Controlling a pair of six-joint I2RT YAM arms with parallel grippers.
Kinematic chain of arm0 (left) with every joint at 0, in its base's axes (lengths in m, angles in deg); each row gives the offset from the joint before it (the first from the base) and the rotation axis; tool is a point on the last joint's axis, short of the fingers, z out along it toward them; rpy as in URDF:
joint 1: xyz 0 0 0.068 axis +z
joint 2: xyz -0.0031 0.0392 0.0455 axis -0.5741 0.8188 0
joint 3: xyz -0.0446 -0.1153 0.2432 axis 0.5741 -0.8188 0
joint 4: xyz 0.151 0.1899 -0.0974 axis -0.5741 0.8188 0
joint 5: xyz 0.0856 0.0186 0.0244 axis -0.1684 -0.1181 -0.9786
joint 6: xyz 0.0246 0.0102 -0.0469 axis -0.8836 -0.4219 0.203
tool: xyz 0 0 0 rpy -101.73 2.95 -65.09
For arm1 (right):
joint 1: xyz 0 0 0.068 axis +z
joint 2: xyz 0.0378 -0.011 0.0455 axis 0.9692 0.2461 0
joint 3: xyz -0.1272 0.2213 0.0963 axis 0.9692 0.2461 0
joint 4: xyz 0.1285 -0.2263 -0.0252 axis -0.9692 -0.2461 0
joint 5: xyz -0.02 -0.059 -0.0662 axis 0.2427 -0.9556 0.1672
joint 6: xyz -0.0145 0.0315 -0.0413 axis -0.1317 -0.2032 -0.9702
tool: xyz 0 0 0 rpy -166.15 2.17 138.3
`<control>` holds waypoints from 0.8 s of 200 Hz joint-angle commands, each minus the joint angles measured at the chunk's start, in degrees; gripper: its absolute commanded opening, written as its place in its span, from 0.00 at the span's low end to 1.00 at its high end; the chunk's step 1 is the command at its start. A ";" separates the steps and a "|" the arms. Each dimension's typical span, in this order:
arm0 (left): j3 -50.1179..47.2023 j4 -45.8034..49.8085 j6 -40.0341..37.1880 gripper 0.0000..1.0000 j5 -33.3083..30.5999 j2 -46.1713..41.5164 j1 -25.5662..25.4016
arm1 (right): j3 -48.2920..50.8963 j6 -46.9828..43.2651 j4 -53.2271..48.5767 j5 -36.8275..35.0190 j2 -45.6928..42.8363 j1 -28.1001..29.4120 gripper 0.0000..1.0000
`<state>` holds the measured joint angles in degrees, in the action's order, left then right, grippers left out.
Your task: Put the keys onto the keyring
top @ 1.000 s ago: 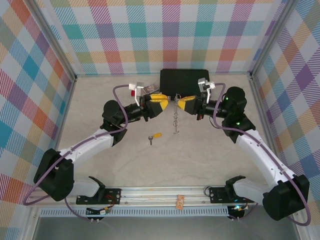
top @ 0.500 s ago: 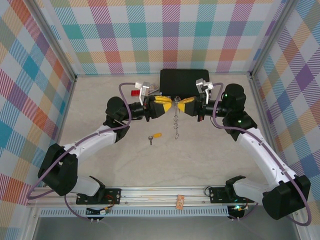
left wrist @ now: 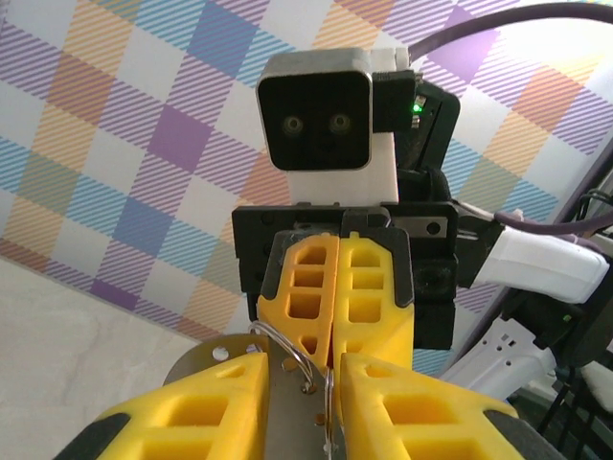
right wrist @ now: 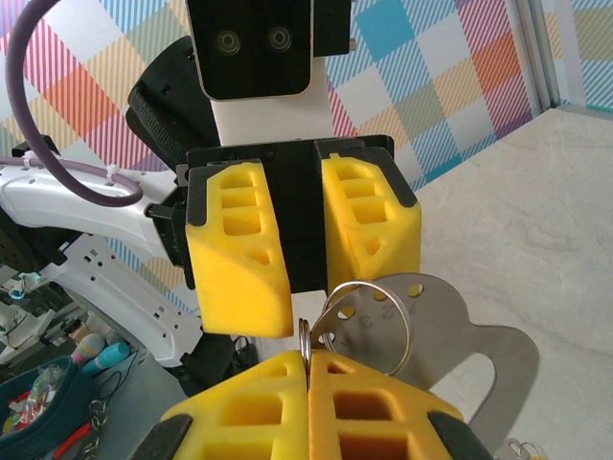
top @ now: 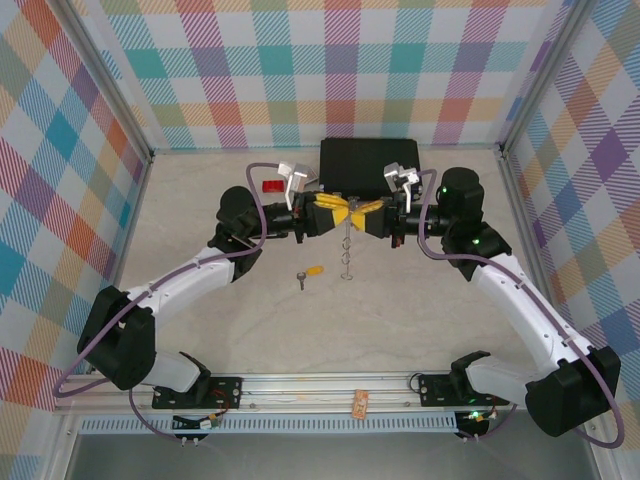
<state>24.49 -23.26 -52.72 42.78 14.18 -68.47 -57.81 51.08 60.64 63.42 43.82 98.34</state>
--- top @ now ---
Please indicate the yellow key tag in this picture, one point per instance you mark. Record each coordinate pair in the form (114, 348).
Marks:
(315, 271)

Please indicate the silver key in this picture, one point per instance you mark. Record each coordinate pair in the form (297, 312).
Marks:
(301, 280)

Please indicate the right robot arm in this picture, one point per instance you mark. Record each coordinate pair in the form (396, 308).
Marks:
(525, 305)

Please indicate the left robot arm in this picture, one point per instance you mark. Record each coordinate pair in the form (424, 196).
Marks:
(175, 275)

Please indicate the red toy brick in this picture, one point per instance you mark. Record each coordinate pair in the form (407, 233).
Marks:
(273, 186)

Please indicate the black carrying case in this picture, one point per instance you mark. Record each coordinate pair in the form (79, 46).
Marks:
(360, 160)

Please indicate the small orange printed card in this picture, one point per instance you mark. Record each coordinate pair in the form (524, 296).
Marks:
(361, 404)

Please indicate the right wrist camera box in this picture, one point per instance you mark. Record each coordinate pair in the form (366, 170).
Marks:
(400, 172)

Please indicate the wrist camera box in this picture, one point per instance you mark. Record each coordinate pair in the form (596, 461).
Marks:
(295, 172)
(400, 172)

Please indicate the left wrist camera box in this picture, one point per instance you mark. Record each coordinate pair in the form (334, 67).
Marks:
(295, 172)

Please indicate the aluminium side rail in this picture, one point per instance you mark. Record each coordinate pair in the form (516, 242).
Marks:
(131, 220)
(522, 220)

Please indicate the thin aluminium wall rail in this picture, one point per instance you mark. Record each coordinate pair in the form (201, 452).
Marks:
(225, 149)

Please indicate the aluminium corner post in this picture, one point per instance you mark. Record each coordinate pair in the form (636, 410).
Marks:
(106, 75)
(544, 75)

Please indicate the long aluminium base rail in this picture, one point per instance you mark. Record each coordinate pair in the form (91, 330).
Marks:
(325, 387)

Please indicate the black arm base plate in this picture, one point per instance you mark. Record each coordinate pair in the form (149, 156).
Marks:
(432, 390)
(227, 387)

